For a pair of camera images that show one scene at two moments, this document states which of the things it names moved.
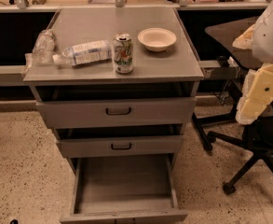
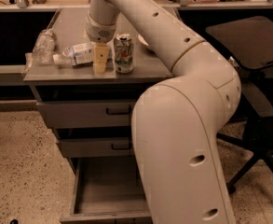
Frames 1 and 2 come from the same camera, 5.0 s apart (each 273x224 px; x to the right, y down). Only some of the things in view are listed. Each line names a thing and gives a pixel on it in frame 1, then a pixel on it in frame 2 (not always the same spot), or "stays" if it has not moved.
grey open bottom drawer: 125,189 stays
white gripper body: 268,37 to 99,33
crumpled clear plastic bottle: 43,51 stays
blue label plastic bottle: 85,53 stays
